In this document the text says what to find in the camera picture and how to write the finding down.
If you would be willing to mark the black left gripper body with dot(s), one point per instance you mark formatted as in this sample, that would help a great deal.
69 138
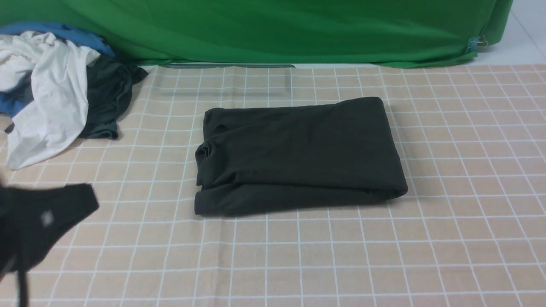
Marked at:
33 221

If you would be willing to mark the dark gray long-sleeve shirt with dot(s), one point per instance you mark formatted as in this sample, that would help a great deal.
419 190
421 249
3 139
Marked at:
272 159

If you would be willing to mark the white crumpled shirt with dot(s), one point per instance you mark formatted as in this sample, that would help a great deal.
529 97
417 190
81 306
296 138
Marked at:
58 113

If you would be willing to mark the blue crumpled garment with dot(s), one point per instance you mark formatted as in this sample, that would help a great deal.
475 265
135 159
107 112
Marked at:
10 104

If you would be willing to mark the dark crumpled garment in pile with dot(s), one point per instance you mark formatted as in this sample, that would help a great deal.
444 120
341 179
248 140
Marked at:
109 93

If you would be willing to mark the green backdrop cloth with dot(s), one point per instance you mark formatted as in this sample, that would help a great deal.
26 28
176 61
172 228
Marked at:
393 33

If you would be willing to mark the beige checkered tablecloth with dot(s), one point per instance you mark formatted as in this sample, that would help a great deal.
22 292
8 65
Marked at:
471 232

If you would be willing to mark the binder clip on backdrop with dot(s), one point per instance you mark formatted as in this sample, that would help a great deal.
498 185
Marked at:
476 43

